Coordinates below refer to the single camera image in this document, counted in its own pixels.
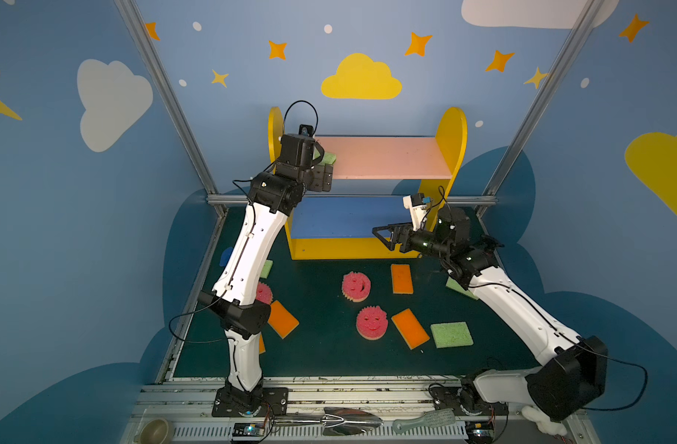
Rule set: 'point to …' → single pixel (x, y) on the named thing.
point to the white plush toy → (544, 424)
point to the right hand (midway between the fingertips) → (384, 226)
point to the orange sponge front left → (261, 344)
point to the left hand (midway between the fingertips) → (305, 165)
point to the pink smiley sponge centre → (356, 286)
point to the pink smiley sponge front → (372, 322)
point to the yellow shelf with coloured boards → (378, 189)
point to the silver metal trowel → (340, 421)
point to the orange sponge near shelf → (402, 282)
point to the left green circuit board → (248, 429)
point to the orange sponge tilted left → (280, 320)
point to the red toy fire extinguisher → (490, 243)
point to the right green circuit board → (479, 431)
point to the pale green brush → (436, 417)
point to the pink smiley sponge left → (264, 293)
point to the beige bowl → (154, 431)
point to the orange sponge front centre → (411, 328)
